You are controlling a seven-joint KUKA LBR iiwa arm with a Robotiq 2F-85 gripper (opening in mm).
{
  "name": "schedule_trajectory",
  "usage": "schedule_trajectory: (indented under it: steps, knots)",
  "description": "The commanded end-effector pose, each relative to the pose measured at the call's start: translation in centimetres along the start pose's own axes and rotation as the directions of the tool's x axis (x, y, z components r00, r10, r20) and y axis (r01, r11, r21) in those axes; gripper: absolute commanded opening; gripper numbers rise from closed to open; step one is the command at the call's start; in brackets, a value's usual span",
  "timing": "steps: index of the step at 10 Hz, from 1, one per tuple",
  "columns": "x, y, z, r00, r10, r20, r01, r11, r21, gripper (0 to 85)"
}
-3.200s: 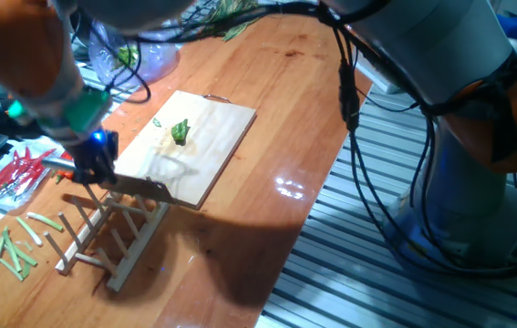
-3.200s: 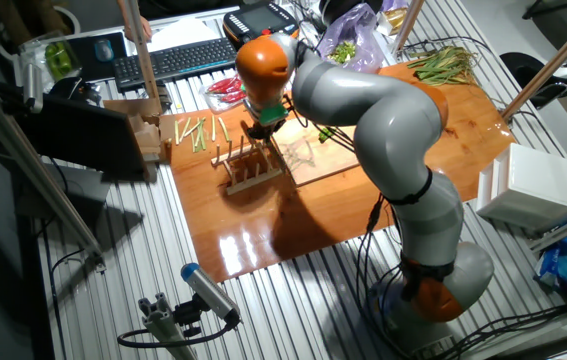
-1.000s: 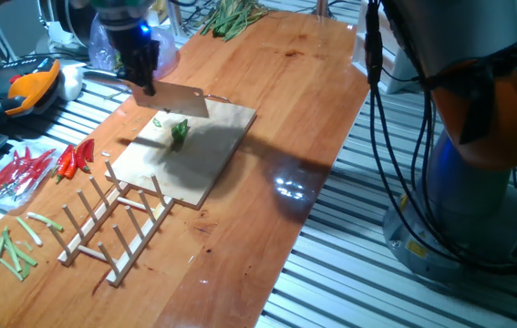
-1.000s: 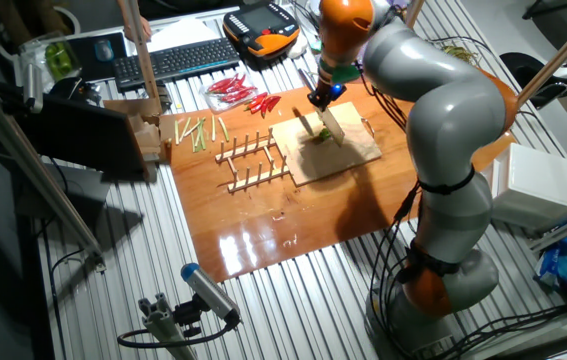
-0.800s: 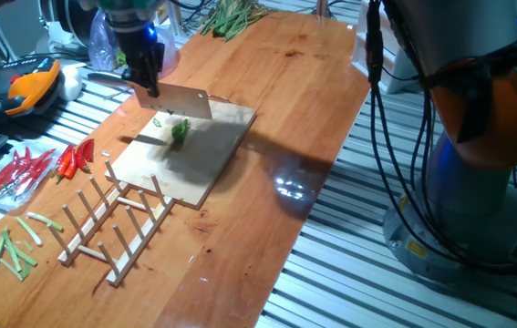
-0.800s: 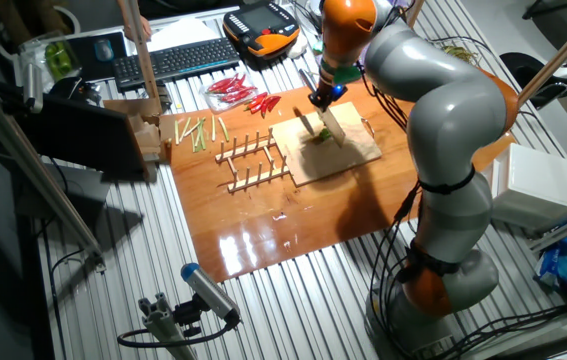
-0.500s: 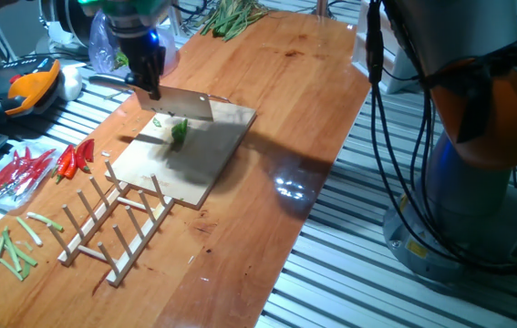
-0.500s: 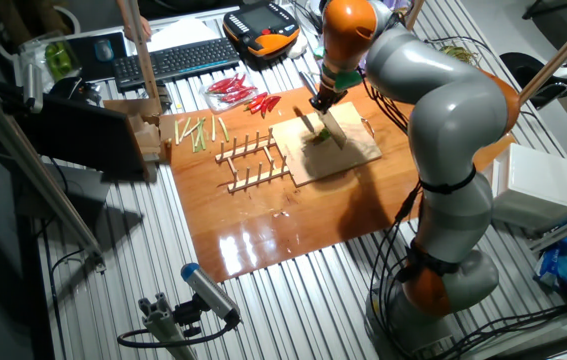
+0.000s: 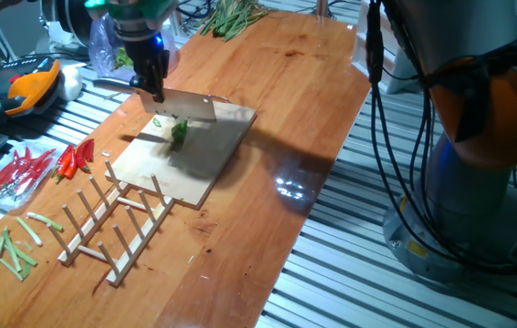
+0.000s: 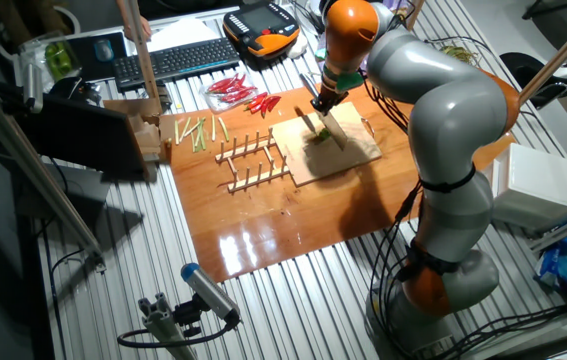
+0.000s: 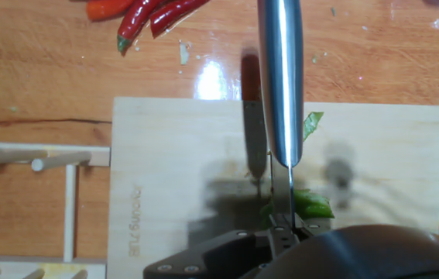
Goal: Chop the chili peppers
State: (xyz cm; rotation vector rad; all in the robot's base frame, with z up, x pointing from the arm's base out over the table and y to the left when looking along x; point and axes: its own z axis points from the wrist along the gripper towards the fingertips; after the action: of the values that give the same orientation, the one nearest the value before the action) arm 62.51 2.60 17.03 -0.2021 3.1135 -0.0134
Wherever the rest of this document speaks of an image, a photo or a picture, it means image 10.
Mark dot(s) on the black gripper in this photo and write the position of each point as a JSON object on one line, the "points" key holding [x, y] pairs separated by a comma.
{"points": [[329, 99]]}

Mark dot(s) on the steel cleaver knife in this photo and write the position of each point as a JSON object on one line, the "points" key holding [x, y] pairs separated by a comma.
{"points": [[335, 131]]}

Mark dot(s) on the green chili pepper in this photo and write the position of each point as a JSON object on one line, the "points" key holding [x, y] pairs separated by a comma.
{"points": [[323, 135]]}

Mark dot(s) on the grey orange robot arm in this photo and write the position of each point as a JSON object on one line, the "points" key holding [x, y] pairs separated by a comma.
{"points": [[453, 115]]}

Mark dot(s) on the red chili pepper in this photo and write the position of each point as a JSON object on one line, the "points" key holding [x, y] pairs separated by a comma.
{"points": [[273, 103], [259, 105], [266, 107], [257, 99]]}

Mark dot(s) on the clear bag of green peppers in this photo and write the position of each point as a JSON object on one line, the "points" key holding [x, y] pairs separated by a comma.
{"points": [[58, 60]]}

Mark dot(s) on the person's bare hand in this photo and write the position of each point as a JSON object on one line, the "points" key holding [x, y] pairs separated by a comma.
{"points": [[147, 30]]}

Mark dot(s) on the light wooden cutting board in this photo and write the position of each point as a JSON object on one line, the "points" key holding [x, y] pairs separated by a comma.
{"points": [[323, 165]]}

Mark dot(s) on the white lumpy object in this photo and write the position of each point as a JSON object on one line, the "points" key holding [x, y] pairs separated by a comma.
{"points": [[297, 46]]}

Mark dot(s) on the clear bag of red chilies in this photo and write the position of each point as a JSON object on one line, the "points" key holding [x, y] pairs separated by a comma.
{"points": [[230, 90]]}

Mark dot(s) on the wooden peg dish rack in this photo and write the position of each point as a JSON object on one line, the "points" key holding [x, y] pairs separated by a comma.
{"points": [[258, 181]]}

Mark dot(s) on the orange black teach pendant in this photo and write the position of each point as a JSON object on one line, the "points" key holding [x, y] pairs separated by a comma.
{"points": [[263, 30]]}

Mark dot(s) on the green scallion stalk piece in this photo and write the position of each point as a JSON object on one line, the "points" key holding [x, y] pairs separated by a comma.
{"points": [[176, 132], [194, 142], [213, 128], [223, 129], [194, 128], [186, 129], [168, 143], [202, 136]]}

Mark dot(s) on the large varnished wooden board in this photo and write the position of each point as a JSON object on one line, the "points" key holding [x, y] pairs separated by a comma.
{"points": [[288, 225]]}

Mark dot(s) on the black computer keyboard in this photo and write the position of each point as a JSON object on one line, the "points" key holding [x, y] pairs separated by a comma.
{"points": [[178, 62]]}

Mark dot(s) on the white paper sheet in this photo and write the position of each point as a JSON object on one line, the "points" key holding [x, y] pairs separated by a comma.
{"points": [[178, 34]]}

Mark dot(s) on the black office chair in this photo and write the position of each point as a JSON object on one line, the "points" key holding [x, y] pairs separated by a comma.
{"points": [[523, 67]]}

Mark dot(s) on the black mouse pad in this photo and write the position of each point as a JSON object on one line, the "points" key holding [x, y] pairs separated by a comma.
{"points": [[113, 72]]}

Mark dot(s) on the blue computer mouse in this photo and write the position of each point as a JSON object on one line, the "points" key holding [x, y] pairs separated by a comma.
{"points": [[103, 50]]}

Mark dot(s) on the white foam box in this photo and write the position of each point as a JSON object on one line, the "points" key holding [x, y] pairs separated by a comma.
{"points": [[543, 185]]}

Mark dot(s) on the black flat monitor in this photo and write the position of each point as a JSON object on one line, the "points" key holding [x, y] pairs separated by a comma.
{"points": [[78, 135]]}

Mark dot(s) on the long aluminium profile bar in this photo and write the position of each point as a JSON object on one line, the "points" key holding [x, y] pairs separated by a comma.
{"points": [[38, 176]]}

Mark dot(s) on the wooden frame pole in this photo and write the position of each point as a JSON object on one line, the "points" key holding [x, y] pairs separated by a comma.
{"points": [[415, 12], [563, 52], [144, 65]]}

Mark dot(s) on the grey cylinder camera blue cap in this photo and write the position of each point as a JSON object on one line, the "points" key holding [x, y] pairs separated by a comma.
{"points": [[210, 292]]}

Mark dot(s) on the black camera clamp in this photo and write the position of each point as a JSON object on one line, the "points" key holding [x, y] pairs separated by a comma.
{"points": [[188, 315]]}

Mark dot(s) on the short aluminium profile post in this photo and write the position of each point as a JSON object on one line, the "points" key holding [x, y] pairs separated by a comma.
{"points": [[163, 327]]}

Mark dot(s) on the grey cylindrical camera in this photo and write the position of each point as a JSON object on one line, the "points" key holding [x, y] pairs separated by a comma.
{"points": [[33, 87]]}

